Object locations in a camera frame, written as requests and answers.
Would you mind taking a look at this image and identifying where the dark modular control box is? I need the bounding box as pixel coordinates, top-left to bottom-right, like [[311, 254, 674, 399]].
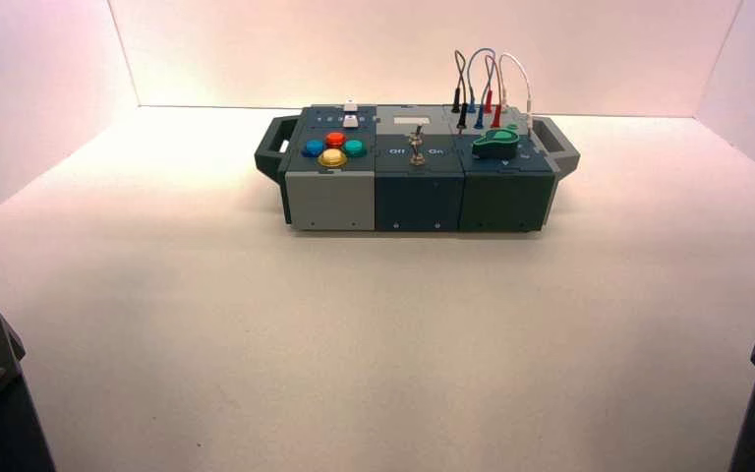
[[254, 102, 581, 234]]

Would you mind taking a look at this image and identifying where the red jumper cable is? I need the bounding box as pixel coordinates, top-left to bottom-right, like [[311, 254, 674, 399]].
[[483, 54, 503, 129]]

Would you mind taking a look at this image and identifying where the blue jumper cable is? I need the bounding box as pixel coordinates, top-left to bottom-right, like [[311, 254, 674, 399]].
[[465, 47, 500, 130]]

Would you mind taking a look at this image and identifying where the metal toggle switch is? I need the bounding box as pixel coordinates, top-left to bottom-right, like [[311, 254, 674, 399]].
[[407, 125, 429, 167]]

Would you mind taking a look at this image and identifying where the white jumper cable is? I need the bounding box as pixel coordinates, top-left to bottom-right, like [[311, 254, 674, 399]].
[[498, 51, 537, 137]]

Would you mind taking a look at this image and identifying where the green rotary knob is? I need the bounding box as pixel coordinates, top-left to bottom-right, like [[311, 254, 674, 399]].
[[471, 128, 521, 159]]

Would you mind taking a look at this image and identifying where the black jumper cable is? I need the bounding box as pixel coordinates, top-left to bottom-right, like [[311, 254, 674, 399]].
[[450, 49, 470, 130]]

